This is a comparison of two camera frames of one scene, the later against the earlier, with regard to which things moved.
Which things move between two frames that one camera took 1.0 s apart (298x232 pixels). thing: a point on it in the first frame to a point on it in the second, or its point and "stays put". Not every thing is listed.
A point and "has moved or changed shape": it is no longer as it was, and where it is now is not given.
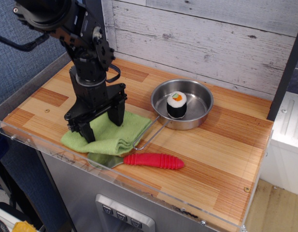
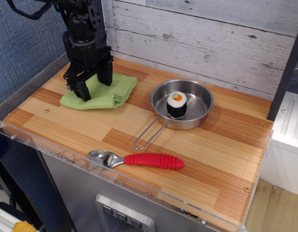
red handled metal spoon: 101,161 stays put
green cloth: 109,139 has moved or changed shape
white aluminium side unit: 283,166 stays put
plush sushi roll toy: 177,105 stays put
